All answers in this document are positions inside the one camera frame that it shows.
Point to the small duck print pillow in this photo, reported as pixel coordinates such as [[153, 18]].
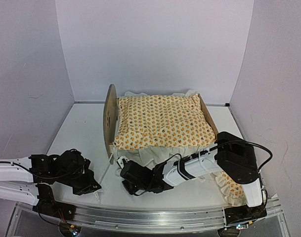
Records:
[[232, 192]]

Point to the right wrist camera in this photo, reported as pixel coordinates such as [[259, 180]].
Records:
[[122, 161]]

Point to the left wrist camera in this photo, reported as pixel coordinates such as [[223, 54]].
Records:
[[74, 162]]

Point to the wooden pet bed frame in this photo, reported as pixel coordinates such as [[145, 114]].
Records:
[[110, 117]]

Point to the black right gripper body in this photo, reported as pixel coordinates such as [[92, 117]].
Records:
[[132, 190]]

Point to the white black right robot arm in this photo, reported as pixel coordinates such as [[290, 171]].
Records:
[[241, 160]]

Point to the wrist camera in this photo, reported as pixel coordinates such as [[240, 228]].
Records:
[[74, 162], [122, 161]]

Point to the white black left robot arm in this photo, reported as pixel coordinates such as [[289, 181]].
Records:
[[29, 179]]

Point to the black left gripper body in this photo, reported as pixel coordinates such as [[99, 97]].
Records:
[[80, 186]]

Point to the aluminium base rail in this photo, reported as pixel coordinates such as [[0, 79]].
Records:
[[184, 212]]

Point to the duck print ruffled cushion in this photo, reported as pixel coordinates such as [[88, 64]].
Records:
[[151, 128]]

